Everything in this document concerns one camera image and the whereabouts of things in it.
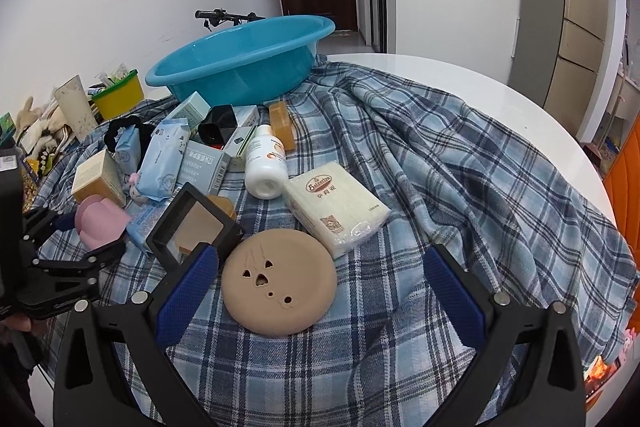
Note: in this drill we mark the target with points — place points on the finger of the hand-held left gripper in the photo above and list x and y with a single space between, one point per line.
60 222
80 263

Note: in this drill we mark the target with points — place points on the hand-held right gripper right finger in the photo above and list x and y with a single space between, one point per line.
452 297

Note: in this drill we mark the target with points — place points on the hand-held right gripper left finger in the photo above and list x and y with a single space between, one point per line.
187 297

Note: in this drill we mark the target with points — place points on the pink silicone holder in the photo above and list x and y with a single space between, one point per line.
102 222

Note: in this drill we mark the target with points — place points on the cream box with orange side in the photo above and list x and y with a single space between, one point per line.
97 179

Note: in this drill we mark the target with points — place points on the black frame display box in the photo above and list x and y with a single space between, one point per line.
165 237

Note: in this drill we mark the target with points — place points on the tan round disc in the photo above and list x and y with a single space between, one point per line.
280 282

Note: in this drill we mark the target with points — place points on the blue plastic basin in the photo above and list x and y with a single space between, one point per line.
235 67

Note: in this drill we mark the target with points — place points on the person's left hand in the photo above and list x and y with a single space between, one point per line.
22 323

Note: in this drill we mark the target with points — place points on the clear jar of dried flowers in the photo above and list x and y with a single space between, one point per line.
30 177

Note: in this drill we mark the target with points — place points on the flat blue tissue packet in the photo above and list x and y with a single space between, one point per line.
145 222

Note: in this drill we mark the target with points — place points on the pink bunny toy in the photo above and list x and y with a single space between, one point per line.
137 187

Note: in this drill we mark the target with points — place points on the plush toy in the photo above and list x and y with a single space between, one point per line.
40 127

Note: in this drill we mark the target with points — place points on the gold foil box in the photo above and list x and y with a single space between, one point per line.
222 206

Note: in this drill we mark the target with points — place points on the small light blue packet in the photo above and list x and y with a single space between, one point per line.
129 152

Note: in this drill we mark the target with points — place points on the green tissue box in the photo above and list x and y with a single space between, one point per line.
6 127

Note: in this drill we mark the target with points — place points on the black hair scrunchie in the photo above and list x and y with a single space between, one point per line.
117 129

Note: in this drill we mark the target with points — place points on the light blue wipes pack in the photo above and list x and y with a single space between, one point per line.
162 162

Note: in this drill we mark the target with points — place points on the silver grey box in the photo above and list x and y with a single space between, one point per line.
202 167

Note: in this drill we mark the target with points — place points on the blue plaid cloth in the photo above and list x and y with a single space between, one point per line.
425 167

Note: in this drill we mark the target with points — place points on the yellow bin with green rim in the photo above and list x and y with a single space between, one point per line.
120 99

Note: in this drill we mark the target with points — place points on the white tissue pack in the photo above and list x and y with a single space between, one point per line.
335 207

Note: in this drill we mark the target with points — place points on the white lotion bottle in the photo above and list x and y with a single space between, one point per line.
265 167

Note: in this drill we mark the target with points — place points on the assorted small packets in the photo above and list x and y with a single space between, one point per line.
112 77

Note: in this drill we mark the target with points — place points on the pale teal box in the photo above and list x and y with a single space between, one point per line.
187 109

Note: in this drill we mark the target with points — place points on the white box with teal label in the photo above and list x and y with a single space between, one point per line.
242 134

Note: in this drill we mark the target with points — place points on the amber soap bar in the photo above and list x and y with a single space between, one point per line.
282 127

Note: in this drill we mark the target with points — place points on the orange chair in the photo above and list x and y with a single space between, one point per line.
625 177

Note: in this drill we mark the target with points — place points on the beige refrigerator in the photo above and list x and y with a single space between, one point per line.
575 17

